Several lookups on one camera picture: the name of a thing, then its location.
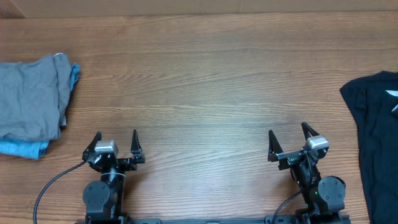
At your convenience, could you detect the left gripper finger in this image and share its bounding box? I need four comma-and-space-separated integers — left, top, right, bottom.
131, 129, 142, 153
83, 131, 102, 153

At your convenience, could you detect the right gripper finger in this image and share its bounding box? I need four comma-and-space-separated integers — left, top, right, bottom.
301, 122, 320, 139
268, 130, 284, 155

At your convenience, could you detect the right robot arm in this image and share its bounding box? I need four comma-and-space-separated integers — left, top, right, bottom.
264, 122, 351, 223

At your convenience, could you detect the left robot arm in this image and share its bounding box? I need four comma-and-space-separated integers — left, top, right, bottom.
82, 131, 146, 223

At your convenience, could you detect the blue folded shirt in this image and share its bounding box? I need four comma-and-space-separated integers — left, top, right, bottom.
1, 63, 81, 159

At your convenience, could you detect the black shirt pile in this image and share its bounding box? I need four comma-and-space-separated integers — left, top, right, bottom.
340, 71, 397, 223

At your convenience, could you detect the grey folded shirt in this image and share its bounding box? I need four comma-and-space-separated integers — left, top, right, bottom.
1, 53, 72, 141

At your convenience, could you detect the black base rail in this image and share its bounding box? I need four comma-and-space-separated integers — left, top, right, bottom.
76, 215, 351, 224

